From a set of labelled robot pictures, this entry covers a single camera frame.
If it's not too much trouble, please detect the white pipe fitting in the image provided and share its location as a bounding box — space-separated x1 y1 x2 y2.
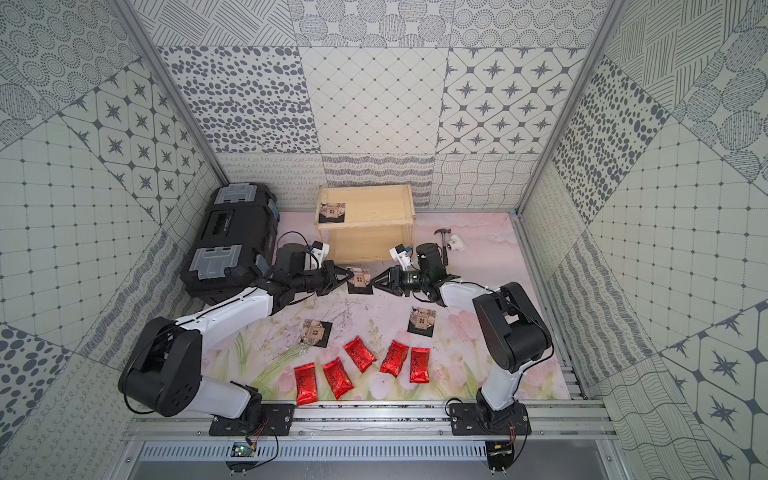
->
447 234 466 251

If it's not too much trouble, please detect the red tea bag middle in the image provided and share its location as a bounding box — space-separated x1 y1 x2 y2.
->
344 336 376 373

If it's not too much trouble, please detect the left green circuit board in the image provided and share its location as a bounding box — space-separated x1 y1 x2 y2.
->
231 443 254 458

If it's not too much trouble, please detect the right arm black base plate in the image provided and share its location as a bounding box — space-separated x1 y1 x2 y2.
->
445 402 531 436

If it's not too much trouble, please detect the black plastic toolbox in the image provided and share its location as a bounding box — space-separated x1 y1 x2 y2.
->
180 182 280 305

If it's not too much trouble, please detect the right black circuit board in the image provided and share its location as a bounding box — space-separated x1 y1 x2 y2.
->
485 442 516 474

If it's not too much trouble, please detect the black handled hammer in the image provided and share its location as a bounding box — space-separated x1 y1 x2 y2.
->
434 228 452 266

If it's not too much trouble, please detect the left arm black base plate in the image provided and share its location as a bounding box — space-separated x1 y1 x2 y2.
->
209 403 296 437

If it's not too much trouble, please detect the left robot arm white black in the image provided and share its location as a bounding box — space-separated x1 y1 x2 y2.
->
118 244 354 423

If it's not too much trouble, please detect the light wooden shelf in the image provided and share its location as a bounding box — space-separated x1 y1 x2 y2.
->
315 184 415 265

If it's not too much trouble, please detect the black tea bag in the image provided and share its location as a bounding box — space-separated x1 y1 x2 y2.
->
407 307 437 337
300 320 333 348
347 267 373 295
318 202 346 224

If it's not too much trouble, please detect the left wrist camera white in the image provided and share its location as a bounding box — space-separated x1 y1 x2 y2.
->
308 241 330 269

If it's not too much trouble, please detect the red tea bag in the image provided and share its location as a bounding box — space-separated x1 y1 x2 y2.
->
379 340 410 378
410 348 430 384
323 358 354 400
344 336 376 373
294 363 319 406

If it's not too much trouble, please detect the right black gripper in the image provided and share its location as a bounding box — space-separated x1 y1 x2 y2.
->
371 264 430 296

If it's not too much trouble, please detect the red tea bag rightmost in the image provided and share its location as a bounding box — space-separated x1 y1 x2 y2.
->
410 348 430 384

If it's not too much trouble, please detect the red tea bag leftmost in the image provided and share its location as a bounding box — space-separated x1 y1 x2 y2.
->
294 363 319 406

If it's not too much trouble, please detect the aluminium mounting rail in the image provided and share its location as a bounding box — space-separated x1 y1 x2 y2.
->
121 399 619 443

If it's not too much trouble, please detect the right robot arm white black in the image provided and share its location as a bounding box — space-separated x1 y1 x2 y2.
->
371 243 554 422

